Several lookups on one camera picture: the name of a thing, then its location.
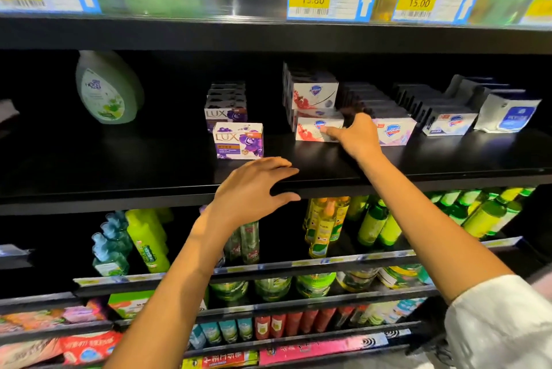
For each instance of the pale green pump soap bottle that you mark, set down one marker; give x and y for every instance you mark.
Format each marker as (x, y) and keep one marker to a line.
(108, 86)

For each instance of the green lidded wipe tub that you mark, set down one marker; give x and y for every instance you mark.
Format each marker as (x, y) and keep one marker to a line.
(272, 287)
(316, 283)
(229, 290)

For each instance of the row of white upright packs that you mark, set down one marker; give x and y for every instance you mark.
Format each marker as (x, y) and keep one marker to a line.
(509, 110)

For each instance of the purple white soap box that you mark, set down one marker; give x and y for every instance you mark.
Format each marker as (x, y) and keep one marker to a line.
(238, 142)

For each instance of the black store shelf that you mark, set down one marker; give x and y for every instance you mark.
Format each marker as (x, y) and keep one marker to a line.
(34, 302)
(129, 166)

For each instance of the green white box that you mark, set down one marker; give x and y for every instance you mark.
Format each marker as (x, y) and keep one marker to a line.
(131, 304)

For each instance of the person's left forearm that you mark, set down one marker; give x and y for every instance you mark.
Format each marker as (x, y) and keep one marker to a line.
(168, 304)

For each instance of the row of white pink soap boxes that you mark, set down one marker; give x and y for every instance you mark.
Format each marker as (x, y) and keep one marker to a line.
(392, 127)

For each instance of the row of purple soap boxes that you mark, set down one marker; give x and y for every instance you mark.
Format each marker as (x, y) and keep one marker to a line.
(226, 104)

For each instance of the row of white blue soap boxes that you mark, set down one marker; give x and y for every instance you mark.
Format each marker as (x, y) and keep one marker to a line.
(448, 121)

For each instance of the red snack packet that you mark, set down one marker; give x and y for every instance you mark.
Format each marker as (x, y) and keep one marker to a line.
(91, 347)

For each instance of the row of white red soap boxes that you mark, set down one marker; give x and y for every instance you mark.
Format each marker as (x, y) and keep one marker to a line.
(312, 93)

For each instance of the long pink packet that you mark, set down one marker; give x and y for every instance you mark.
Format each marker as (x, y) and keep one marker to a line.
(319, 347)

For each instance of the person's right forearm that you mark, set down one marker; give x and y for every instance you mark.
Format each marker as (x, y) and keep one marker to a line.
(431, 226)

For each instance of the yellow red packets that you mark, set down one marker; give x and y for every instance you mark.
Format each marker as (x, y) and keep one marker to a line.
(220, 359)

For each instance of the person's right hand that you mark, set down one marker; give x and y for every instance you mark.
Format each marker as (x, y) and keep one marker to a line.
(362, 136)

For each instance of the person's left hand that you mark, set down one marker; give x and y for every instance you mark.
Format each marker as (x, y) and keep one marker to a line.
(250, 192)

